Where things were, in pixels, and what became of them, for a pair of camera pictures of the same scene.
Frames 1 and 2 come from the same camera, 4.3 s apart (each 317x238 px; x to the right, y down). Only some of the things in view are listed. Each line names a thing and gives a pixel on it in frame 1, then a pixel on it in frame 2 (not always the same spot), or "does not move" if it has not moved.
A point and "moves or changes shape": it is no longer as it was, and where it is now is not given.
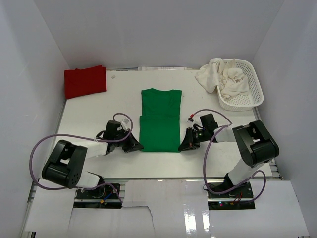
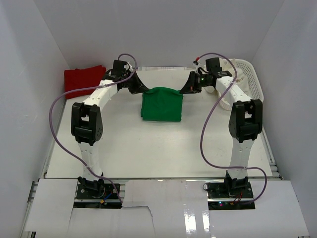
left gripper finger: (132, 144) -> (135, 86)
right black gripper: (189, 143) -> (190, 86)
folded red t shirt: (85, 81) does not move
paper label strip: (162, 68) does not move
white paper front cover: (166, 208) does not move
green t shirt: (159, 124) moves or changes shape
